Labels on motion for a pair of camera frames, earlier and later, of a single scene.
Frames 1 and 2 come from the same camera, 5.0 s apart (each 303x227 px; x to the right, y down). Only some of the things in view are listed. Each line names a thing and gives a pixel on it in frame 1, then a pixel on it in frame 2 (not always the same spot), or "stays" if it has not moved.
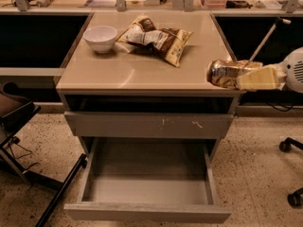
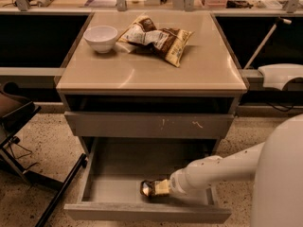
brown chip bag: [142, 35] stays
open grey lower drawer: [147, 179] stays
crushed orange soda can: [224, 73] -> [148, 187]
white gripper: [294, 70] -> [177, 181]
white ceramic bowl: [101, 38] stays
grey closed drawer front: [103, 125] stays
